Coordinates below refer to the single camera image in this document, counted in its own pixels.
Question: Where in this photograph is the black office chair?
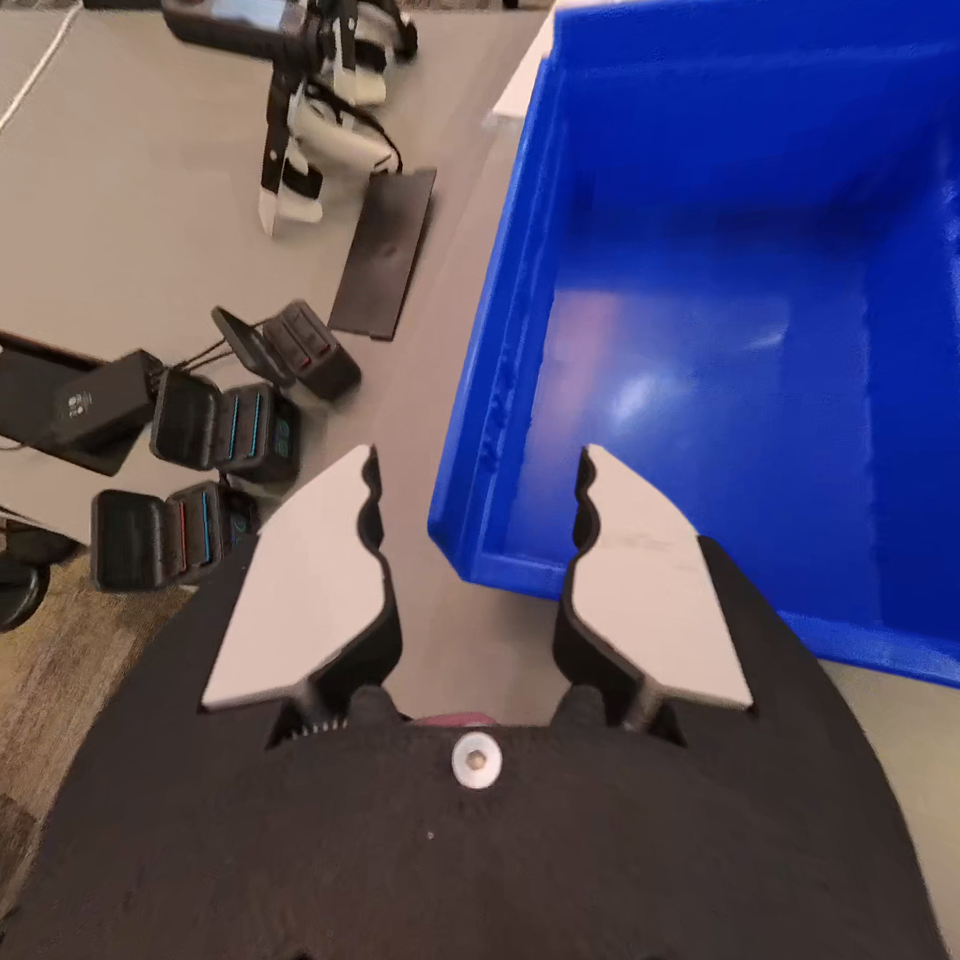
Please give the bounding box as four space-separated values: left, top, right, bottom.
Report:
0 525 80 631

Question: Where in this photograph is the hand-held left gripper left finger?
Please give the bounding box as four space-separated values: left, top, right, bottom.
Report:
199 444 404 740

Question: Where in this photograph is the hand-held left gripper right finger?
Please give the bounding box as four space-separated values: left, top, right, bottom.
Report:
552 442 755 735

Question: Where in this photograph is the black handheld device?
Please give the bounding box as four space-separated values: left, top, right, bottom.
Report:
161 0 309 65

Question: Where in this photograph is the grey desk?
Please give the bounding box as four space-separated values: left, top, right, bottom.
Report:
0 0 960 901

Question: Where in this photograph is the white strapped device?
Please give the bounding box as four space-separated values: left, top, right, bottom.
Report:
315 0 420 106
258 71 402 237

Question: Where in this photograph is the blue plastic bin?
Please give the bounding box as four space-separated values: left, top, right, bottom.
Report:
427 0 960 690

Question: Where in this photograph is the white cable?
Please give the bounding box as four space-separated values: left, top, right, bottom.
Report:
0 0 84 132

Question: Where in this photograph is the black battery charger case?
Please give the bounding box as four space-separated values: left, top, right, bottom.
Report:
212 298 363 402
150 367 303 485
90 480 264 594

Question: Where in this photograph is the black flat plate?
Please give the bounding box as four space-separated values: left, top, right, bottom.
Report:
327 168 438 342

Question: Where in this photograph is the black power adapter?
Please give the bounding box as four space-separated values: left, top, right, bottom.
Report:
0 348 162 477

